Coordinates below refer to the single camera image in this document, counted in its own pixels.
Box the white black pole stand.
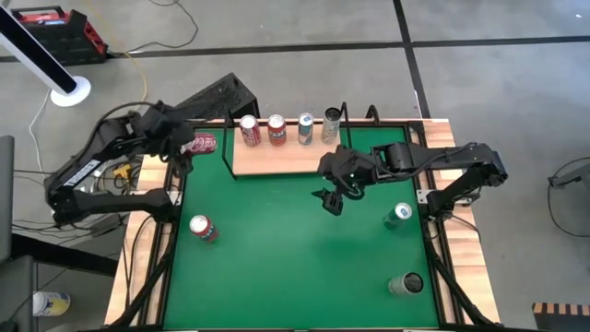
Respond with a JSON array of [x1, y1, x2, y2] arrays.
[[0, 4, 92, 108]]

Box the black orange striped block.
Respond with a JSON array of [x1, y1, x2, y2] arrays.
[[532, 302, 590, 331]]

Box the black metal shelf frame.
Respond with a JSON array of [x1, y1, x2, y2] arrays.
[[220, 101, 382, 182]]

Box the grey flat panel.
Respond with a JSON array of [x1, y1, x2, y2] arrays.
[[0, 136, 15, 267]]

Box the blue silver Red Bull can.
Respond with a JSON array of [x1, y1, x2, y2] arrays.
[[383, 201, 414, 231], [297, 112, 315, 147]]

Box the white yellow canister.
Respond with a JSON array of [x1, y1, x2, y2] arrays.
[[31, 290, 72, 318]]

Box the black table frame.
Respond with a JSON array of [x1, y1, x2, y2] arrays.
[[108, 118, 497, 332]]

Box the red Coca-Cola can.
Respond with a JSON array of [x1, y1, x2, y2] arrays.
[[239, 113, 263, 148], [180, 132, 218, 156]]

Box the yellow power cable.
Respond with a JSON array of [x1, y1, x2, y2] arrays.
[[85, 0, 149, 105]]

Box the red Fanta can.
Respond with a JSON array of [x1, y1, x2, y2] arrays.
[[266, 113, 288, 148], [188, 214, 220, 244]]

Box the green table mat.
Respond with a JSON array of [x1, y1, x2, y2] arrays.
[[163, 124, 440, 329]]

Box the wooden shelf board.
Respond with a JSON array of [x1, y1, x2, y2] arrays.
[[231, 122, 345, 177]]

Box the white floor cable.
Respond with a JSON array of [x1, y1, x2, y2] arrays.
[[28, 89, 61, 176]]

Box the black looped floor cable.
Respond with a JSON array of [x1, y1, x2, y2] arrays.
[[547, 156, 590, 239]]

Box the red black toolbox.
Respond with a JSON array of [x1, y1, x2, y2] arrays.
[[9, 5, 110, 66]]

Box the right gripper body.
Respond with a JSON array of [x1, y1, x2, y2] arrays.
[[320, 144, 377, 195]]

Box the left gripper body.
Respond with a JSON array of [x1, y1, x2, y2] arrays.
[[154, 105, 195, 156]]

